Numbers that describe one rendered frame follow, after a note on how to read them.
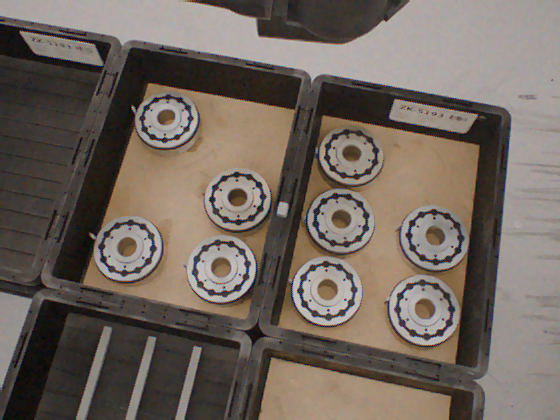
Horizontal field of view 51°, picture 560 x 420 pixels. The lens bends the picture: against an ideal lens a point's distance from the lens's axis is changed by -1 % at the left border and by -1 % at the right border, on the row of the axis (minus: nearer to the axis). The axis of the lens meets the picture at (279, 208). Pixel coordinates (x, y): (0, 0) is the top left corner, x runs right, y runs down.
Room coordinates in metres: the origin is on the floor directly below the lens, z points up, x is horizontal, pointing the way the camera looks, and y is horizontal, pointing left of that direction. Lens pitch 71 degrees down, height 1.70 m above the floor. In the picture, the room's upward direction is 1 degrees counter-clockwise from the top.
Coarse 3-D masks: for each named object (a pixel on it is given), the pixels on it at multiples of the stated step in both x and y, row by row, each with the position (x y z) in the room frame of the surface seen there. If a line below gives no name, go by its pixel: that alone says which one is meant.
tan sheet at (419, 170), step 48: (384, 144) 0.42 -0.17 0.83; (432, 144) 0.42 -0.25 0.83; (384, 192) 0.33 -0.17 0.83; (432, 192) 0.33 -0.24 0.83; (384, 240) 0.25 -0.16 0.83; (432, 240) 0.25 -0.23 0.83; (288, 288) 0.18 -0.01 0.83; (384, 288) 0.18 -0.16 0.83; (336, 336) 0.11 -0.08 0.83; (384, 336) 0.11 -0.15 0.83
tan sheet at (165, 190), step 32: (192, 96) 0.51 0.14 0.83; (224, 128) 0.45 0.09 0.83; (256, 128) 0.45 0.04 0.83; (288, 128) 0.45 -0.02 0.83; (128, 160) 0.39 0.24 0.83; (160, 160) 0.39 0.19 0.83; (192, 160) 0.39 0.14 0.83; (224, 160) 0.39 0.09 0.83; (256, 160) 0.39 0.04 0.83; (128, 192) 0.34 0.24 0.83; (160, 192) 0.34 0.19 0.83; (192, 192) 0.34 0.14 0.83; (160, 224) 0.28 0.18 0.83; (192, 224) 0.28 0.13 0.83; (256, 256) 0.23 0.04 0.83; (128, 288) 0.18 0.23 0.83; (160, 288) 0.18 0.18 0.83
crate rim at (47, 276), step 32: (224, 64) 0.51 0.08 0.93; (256, 64) 0.51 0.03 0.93; (96, 128) 0.40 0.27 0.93; (288, 160) 0.35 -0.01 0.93; (64, 224) 0.26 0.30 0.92; (64, 288) 0.16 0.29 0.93; (96, 288) 0.16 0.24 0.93; (256, 288) 0.16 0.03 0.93; (224, 320) 0.12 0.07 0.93; (256, 320) 0.12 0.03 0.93
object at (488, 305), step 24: (312, 96) 0.45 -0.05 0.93; (408, 96) 0.45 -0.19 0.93; (432, 96) 0.45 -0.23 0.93; (312, 120) 0.41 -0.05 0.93; (504, 120) 0.41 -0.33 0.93; (504, 144) 0.37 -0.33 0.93; (504, 168) 0.33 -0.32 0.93; (288, 192) 0.30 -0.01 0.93; (504, 192) 0.29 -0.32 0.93; (288, 216) 0.26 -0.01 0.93; (264, 312) 0.13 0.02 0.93; (288, 336) 0.10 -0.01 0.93; (312, 336) 0.10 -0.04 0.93; (480, 336) 0.09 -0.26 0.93; (384, 360) 0.07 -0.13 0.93; (408, 360) 0.07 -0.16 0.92; (432, 360) 0.07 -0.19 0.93; (480, 360) 0.06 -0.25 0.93
